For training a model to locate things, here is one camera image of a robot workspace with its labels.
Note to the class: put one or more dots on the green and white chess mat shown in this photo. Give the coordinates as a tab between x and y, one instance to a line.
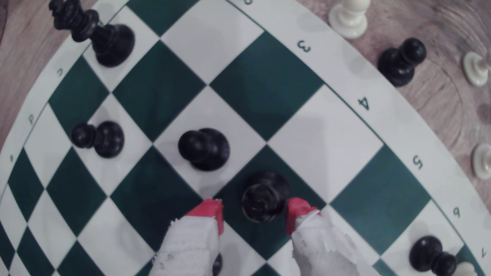
268	84

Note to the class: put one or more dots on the white pawn chess piece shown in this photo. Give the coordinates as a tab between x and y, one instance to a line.
348	19
482	161
473	69

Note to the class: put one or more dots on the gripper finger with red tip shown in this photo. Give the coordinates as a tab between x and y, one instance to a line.
322	249
190	245

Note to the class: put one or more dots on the black king chess piece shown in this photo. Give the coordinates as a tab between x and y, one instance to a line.
111	44

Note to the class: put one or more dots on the black bishop chess piece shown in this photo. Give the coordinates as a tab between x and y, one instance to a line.
264	195

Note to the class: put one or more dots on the black pawn chess piece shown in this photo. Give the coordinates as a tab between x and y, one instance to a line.
205	150
107	138
427	253
397	65

